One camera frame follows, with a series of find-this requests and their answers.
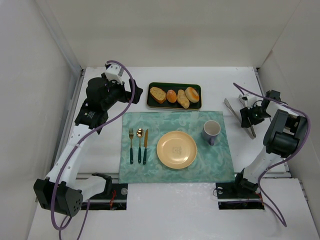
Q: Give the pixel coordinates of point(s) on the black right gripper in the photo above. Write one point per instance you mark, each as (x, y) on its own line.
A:
(247, 118)

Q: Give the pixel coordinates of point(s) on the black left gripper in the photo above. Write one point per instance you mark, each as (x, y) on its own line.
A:
(127, 92)

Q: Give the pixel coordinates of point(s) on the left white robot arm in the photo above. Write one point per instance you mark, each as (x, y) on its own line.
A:
(59, 192)

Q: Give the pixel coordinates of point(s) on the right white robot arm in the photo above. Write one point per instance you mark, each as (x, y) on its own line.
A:
(283, 137)

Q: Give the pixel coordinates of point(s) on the sliced brown bread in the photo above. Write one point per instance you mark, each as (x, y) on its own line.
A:
(158, 94)

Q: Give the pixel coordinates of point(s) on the long yellow filled bread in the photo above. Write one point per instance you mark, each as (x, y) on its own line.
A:
(182, 99)

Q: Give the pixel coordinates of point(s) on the grey-blue mug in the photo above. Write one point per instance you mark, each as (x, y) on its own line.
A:
(211, 129)

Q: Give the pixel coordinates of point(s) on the round orange sugared bun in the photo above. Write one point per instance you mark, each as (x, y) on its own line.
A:
(171, 96)

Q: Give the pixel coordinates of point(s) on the teal patterned placemat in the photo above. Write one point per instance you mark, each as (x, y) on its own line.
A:
(212, 163)

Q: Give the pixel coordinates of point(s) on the dark green gold-rimmed tray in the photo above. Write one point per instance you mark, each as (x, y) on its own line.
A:
(165, 86)

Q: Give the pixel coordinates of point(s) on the white orange-topped oval bun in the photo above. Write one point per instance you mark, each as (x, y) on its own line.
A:
(192, 95)

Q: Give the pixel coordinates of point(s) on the cream yellow plate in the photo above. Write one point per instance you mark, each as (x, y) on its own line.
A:
(176, 150)

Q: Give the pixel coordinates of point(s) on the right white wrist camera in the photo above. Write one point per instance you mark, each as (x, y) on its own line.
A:
(250, 100)

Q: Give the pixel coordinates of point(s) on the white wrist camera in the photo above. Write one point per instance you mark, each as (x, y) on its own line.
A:
(114, 72)
(250, 100)

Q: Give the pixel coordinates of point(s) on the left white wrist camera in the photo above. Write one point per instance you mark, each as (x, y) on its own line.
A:
(114, 72)

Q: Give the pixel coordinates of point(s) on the gold fork green handle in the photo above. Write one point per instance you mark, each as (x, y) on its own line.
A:
(131, 136)

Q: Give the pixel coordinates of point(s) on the gold spoon green handle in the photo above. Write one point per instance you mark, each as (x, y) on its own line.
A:
(140, 134)

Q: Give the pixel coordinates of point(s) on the gold knife green handle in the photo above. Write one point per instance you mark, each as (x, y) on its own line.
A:
(144, 161)

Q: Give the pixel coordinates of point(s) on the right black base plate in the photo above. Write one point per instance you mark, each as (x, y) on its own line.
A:
(231, 197)

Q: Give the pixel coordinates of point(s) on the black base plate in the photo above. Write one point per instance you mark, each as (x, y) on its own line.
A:
(116, 200)
(231, 197)

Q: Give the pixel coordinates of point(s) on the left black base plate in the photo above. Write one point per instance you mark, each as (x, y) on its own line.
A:
(116, 200)

